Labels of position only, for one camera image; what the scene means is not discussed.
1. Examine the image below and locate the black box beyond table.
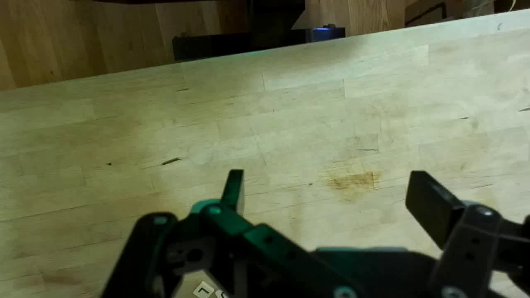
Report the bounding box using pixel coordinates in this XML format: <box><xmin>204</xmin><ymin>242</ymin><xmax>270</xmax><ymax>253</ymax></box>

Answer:
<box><xmin>173</xmin><ymin>25</ymin><xmax>346</xmax><ymax>61</ymax></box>

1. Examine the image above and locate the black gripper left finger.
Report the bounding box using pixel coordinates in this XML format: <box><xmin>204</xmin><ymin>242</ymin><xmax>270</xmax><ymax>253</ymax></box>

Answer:
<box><xmin>101</xmin><ymin>169</ymin><xmax>310</xmax><ymax>298</ymax></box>

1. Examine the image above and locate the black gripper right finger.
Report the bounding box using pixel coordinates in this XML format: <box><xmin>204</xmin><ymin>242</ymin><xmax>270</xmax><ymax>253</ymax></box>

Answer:
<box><xmin>406</xmin><ymin>170</ymin><xmax>530</xmax><ymax>298</ymax></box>

